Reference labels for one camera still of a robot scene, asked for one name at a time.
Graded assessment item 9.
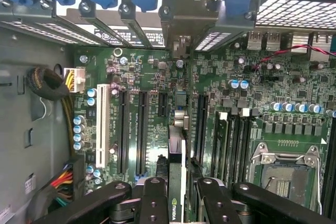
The black RAM slot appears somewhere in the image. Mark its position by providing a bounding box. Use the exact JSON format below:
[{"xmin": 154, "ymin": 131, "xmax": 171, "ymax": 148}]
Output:
[{"xmin": 322, "ymin": 129, "xmax": 333, "ymax": 218}]

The long black expansion slot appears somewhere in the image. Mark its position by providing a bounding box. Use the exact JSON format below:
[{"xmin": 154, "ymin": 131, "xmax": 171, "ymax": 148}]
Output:
[
  {"xmin": 135, "ymin": 90, "xmax": 150, "ymax": 177},
  {"xmin": 194, "ymin": 93, "xmax": 210, "ymax": 166},
  {"xmin": 117, "ymin": 89, "xmax": 131, "ymax": 175}
]

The CPU socket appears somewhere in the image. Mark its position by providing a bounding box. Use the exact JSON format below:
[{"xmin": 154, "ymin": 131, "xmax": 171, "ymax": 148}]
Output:
[{"xmin": 249, "ymin": 142, "xmax": 326, "ymax": 216}]

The black PC case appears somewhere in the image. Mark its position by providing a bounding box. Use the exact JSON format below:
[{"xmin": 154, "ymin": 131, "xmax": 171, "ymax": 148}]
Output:
[{"xmin": 0, "ymin": 0, "xmax": 336, "ymax": 224}]

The power supply wire bundle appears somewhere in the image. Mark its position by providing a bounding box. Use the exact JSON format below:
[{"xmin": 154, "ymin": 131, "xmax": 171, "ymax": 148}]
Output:
[{"xmin": 26, "ymin": 66, "xmax": 87, "ymax": 209}]

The white expansion slot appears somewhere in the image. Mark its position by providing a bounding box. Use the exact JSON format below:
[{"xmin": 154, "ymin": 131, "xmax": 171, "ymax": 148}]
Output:
[{"xmin": 96, "ymin": 83, "xmax": 110, "ymax": 168}]

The green motherboard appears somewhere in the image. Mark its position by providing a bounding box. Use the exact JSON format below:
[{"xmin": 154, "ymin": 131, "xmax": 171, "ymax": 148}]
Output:
[{"xmin": 72, "ymin": 31, "xmax": 336, "ymax": 224}]

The red and black twisted wire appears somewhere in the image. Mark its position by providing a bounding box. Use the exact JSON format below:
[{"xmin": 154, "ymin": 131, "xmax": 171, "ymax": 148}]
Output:
[{"xmin": 249, "ymin": 43, "xmax": 336, "ymax": 86}]

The short black expansion slot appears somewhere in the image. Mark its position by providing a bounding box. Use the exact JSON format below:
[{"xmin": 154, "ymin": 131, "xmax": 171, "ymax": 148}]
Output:
[{"xmin": 157, "ymin": 93, "xmax": 169, "ymax": 118}]

